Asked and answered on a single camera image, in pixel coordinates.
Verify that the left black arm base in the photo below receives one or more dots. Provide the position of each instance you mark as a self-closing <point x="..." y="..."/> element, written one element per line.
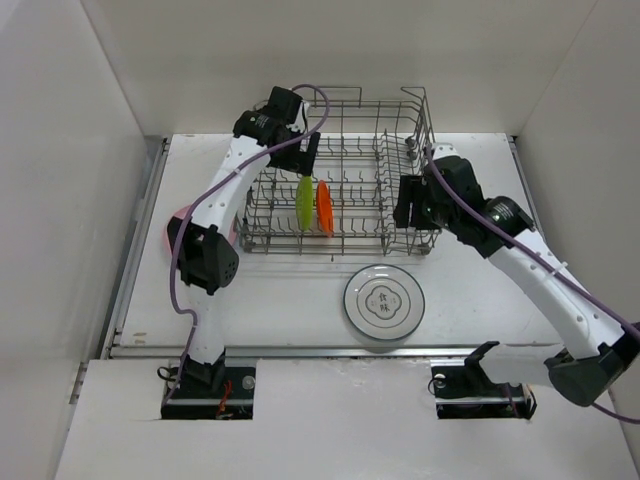
<point x="208" y="391"/>

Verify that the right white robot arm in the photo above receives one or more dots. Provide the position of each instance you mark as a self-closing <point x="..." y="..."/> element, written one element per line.
<point x="598" y="345"/>

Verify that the aluminium rail across table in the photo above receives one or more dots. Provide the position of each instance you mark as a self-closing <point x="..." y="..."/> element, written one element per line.
<point x="291" y="352"/>

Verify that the white plate with grey pattern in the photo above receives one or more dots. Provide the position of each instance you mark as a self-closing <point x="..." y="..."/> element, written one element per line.
<point x="384" y="302"/>

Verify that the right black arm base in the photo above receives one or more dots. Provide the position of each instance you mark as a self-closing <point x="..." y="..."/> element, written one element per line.
<point x="461" y="393"/>

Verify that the orange plastic plate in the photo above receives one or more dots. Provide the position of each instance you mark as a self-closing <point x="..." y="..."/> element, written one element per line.
<point x="324" y="209"/>

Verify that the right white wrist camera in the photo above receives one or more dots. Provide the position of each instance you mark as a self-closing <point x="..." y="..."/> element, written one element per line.
<point x="441" y="150"/>

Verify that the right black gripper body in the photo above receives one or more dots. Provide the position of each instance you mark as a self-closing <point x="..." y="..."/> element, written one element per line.
<point x="427" y="213"/>

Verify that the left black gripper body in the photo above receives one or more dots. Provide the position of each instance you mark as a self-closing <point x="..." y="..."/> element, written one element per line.
<point x="290" y="158"/>

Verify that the grey wire dish rack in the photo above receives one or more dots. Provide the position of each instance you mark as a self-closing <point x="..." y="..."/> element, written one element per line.
<point x="367" y="145"/>

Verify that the green plastic plate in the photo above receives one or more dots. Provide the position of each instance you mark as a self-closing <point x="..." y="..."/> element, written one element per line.
<point x="304" y="203"/>

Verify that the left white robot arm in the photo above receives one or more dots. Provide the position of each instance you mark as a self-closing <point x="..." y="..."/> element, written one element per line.
<point x="283" y="134"/>

